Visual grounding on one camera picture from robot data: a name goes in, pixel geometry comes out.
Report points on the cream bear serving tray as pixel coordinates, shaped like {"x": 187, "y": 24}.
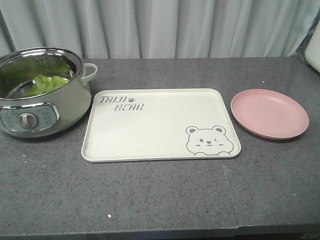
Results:
{"x": 159, "y": 124}

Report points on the pink round plate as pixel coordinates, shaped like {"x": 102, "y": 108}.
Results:
{"x": 269, "y": 114}

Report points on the green lettuce leaf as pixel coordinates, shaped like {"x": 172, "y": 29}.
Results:
{"x": 43, "y": 85}

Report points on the white pleated curtain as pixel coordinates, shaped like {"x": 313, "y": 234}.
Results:
{"x": 158, "y": 29}

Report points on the light green electric cooking pot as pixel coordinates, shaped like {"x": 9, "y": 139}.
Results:
{"x": 45, "y": 113}

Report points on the white appliance on right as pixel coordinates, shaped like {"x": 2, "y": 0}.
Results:
{"x": 312, "y": 51}

